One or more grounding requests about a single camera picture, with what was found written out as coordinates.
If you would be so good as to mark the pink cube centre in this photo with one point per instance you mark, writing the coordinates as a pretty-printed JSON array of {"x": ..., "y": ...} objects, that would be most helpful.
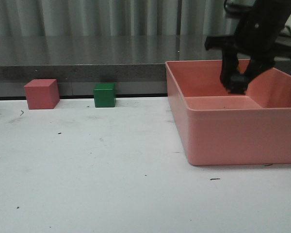
[{"x": 42, "y": 94}]

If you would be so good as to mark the grey curtain backdrop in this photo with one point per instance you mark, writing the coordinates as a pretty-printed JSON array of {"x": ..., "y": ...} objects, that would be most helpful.
[{"x": 114, "y": 17}]

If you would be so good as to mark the yellow push button switch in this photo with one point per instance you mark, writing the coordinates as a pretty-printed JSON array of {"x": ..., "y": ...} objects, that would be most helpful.
[{"x": 237, "y": 83}]

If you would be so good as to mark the green cube right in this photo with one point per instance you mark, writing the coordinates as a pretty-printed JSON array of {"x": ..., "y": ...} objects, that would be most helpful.
[{"x": 104, "y": 95}]

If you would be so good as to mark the grey stone counter ledge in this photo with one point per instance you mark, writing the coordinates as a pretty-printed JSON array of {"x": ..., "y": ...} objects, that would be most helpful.
[{"x": 135, "y": 64}]

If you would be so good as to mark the pink plastic bin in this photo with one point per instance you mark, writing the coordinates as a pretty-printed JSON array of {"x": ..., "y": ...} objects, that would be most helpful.
[{"x": 219, "y": 128}]

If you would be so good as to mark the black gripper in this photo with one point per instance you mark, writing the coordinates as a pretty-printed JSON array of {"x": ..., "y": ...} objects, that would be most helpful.
[{"x": 255, "y": 35}]

